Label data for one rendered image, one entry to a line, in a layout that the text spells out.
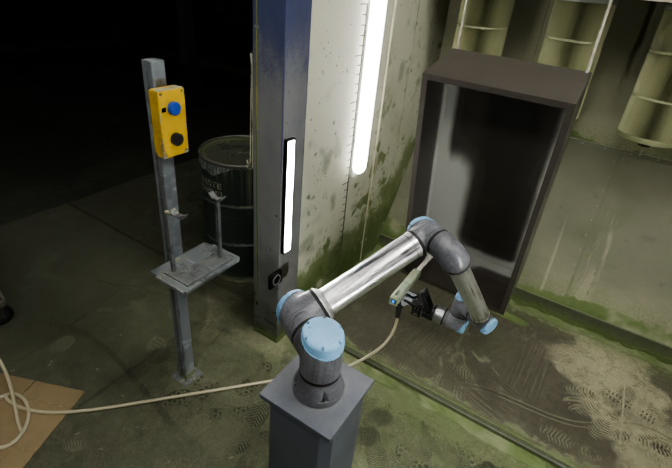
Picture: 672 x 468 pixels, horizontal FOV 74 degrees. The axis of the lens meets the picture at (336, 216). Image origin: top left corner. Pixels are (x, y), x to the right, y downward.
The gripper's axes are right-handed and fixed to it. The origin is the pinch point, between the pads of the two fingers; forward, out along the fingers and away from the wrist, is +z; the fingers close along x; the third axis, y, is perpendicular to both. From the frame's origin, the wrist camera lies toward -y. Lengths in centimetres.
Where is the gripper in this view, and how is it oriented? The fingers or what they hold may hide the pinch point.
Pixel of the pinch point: (400, 292)
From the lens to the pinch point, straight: 241.7
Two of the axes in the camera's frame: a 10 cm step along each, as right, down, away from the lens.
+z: -8.5, -3.5, 4.0
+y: -0.9, 8.4, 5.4
